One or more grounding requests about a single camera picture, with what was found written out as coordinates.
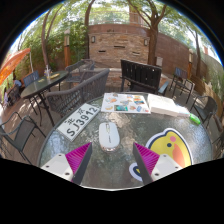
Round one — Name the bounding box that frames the slim tree by fence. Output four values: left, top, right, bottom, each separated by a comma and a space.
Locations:
193, 29, 203, 78

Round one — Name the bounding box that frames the white licence plate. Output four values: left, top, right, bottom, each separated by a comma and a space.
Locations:
56, 102, 101, 142

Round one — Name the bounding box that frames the thin white box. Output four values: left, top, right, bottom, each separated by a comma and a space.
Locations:
177, 105, 192, 118

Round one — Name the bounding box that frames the blue metal chair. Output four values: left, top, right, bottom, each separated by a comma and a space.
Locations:
22, 70, 40, 88

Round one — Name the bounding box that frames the grey wicker chair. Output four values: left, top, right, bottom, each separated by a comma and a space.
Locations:
45, 68, 110, 118
64, 59, 96, 84

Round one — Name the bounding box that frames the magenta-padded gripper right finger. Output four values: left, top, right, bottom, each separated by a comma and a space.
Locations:
132, 142, 184, 186

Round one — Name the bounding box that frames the black metal mesh chair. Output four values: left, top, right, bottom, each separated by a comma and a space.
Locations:
189, 95, 218, 129
0, 111, 47, 164
213, 129, 224, 159

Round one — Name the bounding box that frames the curved trunk tree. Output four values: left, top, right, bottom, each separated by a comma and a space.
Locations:
83, 0, 98, 59

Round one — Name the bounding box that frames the round dark side table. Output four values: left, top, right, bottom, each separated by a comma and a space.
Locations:
20, 70, 70, 128

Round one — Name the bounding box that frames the thin leaning tree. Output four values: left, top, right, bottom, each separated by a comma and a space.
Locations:
40, 6, 64, 69

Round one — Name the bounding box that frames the yellow duck mouse pad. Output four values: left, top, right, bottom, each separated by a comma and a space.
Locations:
128, 127, 194, 183

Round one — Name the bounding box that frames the dark metal slatted chair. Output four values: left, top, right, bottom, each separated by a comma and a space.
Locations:
168, 67, 196, 104

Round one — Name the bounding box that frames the printed picture sheet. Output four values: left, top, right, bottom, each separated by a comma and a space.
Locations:
100, 92, 152, 115

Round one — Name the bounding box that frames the orange parasol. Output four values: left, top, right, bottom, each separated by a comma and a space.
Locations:
0, 47, 32, 86

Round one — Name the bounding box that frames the large forked tree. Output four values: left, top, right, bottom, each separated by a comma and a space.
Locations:
126, 0, 178, 66

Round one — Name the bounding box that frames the white computer mouse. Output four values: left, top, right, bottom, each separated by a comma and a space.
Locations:
98, 121, 120, 153

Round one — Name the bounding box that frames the white flat box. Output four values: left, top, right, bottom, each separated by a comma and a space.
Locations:
162, 98, 182, 118
147, 93, 168, 114

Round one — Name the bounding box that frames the wooden lamp post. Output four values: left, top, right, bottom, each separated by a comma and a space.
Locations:
63, 29, 72, 69
187, 49, 194, 80

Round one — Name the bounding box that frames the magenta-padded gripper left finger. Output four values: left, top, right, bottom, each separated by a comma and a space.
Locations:
40, 142, 93, 186

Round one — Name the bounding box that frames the black wooden armchair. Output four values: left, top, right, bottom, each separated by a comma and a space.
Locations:
120, 59, 170, 96

